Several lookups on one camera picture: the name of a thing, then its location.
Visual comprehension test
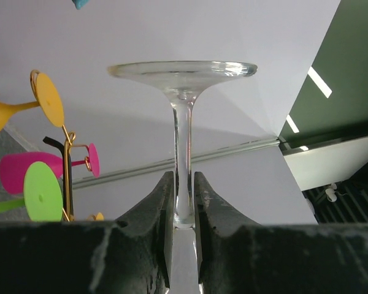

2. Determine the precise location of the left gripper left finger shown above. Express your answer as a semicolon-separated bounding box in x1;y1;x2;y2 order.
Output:
0;171;174;293

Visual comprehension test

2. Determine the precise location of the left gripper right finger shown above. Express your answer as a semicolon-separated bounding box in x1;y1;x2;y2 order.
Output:
194;172;368;293

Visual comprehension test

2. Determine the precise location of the green goblet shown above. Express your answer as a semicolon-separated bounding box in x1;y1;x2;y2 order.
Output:
0;173;63;222

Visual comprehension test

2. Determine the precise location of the gold wine glass rack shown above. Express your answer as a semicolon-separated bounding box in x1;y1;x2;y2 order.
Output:
29;69;105;222

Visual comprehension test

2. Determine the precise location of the magenta goblet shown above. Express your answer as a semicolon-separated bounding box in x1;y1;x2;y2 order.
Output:
0;143;101;194

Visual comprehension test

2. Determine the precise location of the clear wine glass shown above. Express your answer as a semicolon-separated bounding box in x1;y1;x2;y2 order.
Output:
107;61;258;293

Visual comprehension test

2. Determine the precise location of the orange goblet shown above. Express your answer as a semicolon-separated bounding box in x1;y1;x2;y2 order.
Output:
87;212;104;221
0;69;64;131

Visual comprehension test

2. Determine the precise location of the teal clothes hanger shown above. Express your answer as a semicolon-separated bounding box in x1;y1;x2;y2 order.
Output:
72;0;89;10

